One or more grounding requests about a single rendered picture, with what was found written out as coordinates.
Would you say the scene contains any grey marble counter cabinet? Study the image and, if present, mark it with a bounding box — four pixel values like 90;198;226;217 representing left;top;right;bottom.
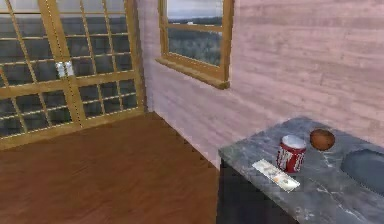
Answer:
215;116;384;224

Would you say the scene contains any white flat card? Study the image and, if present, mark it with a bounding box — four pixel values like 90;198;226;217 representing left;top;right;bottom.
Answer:
251;158;301;193

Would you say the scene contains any wooden glazed lattice door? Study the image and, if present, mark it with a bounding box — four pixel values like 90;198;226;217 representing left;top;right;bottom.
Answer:
0;0;147;151

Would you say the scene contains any wooden framed window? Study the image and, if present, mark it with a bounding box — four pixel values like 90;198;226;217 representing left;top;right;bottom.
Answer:
155;0;235;90

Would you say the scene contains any red white can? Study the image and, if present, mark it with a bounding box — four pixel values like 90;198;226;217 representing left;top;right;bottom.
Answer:
276;134;307;174

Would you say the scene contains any silver door handle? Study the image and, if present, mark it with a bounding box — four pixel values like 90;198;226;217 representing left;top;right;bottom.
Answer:
64;60;75;77
55;61;66;79

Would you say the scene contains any grey sink basin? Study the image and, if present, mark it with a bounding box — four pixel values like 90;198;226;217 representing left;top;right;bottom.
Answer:
340;148;384;197

